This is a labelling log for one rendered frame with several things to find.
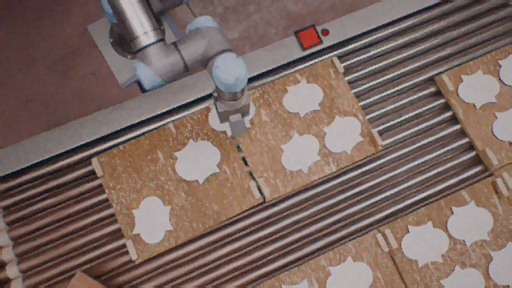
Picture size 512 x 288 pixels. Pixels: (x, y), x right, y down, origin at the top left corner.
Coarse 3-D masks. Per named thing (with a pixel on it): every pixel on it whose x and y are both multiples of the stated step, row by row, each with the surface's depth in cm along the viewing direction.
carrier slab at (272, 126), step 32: (320, 64) 142; (256, 96) 138; (352, 96) 140; (256, 128) 135; (288, 128) 136; (320, 128) 136; (256, 160) 133; (320, 160) 134; (352, 160) 134; (288, 192) 132
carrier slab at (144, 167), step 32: (160, 128) 134; (192, 128) 135; (128, 160) 131; (160, 160) 131; (224, 160) 132; (128, 192) 129; (160, 192) 129; (192, 192) 129; (224, 192) 130; (128, 224) 126; (192, 224) 127
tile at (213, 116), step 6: (252, 108) 122; (210, 114) 121; (216, 114) 121; (252, 114) 121; (210, 120) 120; (216, 120) 120; (246, 120) 121; (210, 126) 121; (216, 126) 120; (222, 126) 120; (228, 126) 120; (246, 126) 120; (228, 132) 120
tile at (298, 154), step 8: (296, 136) 134; (304, 136) 134; (312, 136) 135; (288, 144) 134; (296, 144) 134; (304, 144) 134; (312, 144) 134; (288, 152) 133; (296, 152) 133; (304, 152) 133; (312, 152) 133; (288, 160) 132; (296, 160) 132; (304, 160) 132; (312, 160) 133; (288, 168) 132; (296, 168) 132; (304, 168) 132
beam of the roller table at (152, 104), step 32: (384, 0) 152; (416, 0) 152; (448, 0) 156; (352, 32) 148; (256, 64) 143; (288, 64) 146; (160, 96) 139; (192, 96) 139; (64, 128) 135; (96, 128) 135; (128, 128) 138; (0, 160) 131; (32, 160) 132
